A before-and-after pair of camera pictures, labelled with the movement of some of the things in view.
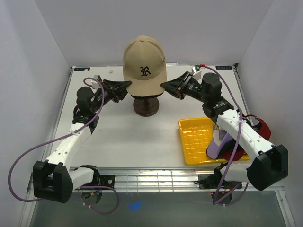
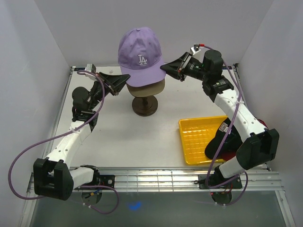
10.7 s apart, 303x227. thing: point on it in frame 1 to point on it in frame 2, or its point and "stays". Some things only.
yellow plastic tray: (195, 134) stays
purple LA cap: (221, 136) to (139, 56)
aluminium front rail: (129, 179) stays
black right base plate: (212, 181) stays
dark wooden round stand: (146, 106) stays
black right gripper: (177, 87) to (176, 68)
